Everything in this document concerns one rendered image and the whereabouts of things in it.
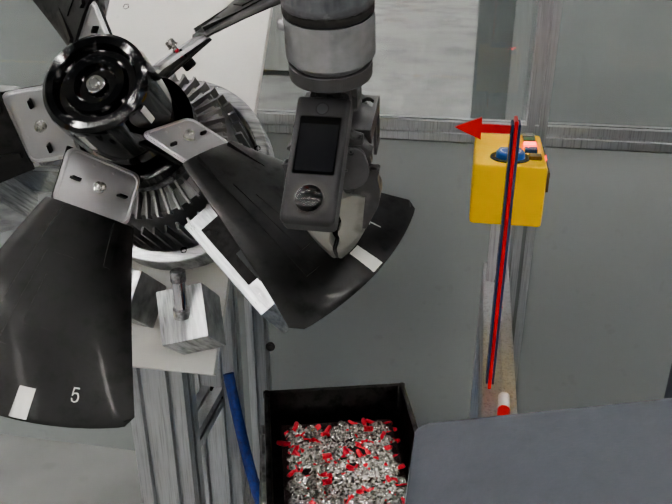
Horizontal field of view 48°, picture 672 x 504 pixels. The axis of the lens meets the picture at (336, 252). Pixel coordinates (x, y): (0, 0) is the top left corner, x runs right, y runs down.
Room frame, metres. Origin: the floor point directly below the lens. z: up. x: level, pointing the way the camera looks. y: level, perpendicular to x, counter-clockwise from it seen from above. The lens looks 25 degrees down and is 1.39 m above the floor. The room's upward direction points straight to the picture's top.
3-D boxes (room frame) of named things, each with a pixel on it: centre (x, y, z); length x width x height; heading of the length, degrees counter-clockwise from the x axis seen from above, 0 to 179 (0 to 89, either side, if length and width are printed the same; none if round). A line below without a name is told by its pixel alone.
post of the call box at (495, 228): (1.06, -0.25, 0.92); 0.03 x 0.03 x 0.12; 80
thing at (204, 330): (0.84, 0.19, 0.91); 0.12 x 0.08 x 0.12; 170
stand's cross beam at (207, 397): (1.07, 0.25, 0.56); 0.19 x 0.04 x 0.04; 170
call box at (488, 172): (1.06, -0.25, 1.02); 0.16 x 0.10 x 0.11; 170
